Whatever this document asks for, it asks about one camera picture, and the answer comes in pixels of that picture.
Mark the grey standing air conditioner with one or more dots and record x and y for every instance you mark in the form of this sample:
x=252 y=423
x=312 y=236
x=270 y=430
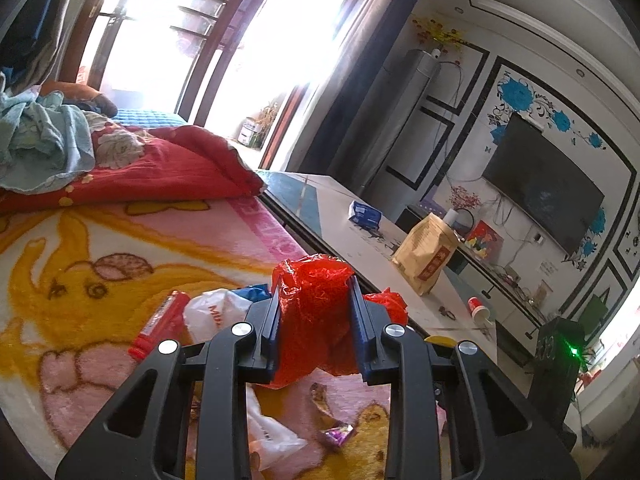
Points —
x=396 y=95

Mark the white plastic bag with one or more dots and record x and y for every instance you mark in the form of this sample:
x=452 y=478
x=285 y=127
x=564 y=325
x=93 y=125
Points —
x=234 y=437

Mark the blue tissue pack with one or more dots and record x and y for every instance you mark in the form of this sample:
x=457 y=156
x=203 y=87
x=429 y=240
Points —
x=365 y=216

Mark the coffee table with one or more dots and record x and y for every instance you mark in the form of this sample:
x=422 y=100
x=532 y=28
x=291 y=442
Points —
x=315 y=209

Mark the red snack tube wrapper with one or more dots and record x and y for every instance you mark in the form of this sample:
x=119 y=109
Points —
x=165 y=323

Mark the tv cabinet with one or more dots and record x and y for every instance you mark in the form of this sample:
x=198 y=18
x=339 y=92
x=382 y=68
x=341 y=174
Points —
x=490 y=281

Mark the purple candy wrapper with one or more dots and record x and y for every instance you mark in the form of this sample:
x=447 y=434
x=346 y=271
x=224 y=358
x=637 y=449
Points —
x=337 y=436

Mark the brown paper bag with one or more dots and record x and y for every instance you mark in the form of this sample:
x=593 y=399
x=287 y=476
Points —
x=425 y=252

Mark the scissors on table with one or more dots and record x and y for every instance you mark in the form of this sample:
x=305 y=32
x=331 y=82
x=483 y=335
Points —
x=446 y=313

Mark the red plastic bag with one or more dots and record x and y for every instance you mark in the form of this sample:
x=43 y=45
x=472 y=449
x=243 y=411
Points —
x=316 y=319

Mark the black device green light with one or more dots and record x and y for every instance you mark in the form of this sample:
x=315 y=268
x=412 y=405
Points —
x=558 y=358

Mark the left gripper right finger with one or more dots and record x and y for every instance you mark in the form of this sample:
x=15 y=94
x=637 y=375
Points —
x=368 y=321

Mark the red paper cup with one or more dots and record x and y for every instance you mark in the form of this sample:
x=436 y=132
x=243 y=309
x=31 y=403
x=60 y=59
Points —
x=480 y=314

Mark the black television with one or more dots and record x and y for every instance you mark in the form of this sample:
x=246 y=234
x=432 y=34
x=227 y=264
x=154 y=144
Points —
x=543 y=182

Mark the pink cartoon blanket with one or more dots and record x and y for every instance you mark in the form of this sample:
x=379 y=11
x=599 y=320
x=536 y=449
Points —
x=78 y=284

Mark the red quilt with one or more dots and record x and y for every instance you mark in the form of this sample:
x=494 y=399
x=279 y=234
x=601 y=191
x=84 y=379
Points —
x=165 y=164

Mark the light blue cloth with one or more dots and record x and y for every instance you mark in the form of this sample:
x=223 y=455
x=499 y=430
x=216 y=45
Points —
x=45 y=143

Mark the white vase red flowers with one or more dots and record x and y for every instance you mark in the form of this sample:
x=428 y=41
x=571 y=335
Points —
x=465 y=203

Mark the red picture box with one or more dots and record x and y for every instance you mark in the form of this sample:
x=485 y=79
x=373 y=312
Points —
x=484 y=242

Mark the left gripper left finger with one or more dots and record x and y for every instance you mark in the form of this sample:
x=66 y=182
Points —
x=259 y=360

